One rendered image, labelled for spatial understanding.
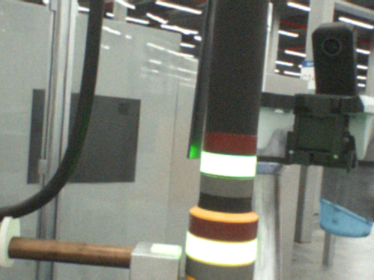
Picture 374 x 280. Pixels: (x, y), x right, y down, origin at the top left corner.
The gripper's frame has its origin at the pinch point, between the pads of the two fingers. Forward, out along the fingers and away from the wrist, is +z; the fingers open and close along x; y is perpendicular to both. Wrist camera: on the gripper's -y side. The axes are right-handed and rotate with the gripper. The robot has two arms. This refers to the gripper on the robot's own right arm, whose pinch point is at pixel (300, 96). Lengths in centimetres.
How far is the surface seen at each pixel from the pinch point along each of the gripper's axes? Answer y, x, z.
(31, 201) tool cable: 8.8, 10.4, 22.4
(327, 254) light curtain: 151, 101, -563
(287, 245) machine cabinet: 123, 120, -450
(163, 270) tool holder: 12.1, 2.1, 19.6
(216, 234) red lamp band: 9.5, -0.9, 19.0
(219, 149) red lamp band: 4.5, -0.4, 18.5
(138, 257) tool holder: 11.4, 3.6, 20.3
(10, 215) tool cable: 9.8, 11.5, 22.9
